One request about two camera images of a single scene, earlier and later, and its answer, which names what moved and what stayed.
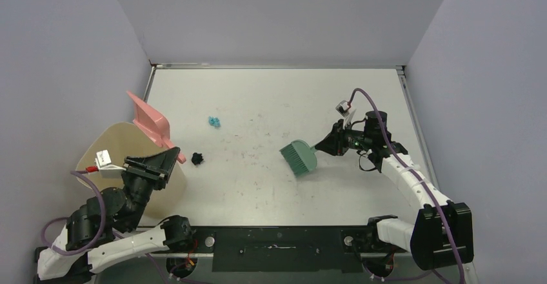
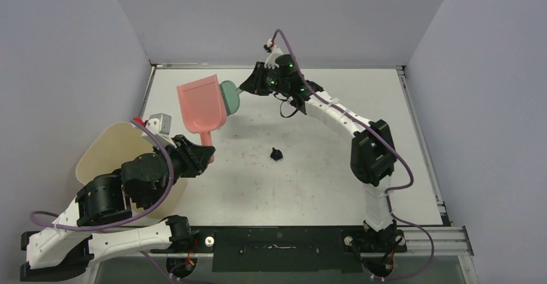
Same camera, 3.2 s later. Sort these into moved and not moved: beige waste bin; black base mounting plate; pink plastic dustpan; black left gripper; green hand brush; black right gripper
Moved: black right gripper; green hand brush; pink plastic dustpan; black left gripper
Not moved: black base mounting plate; beige waste bin
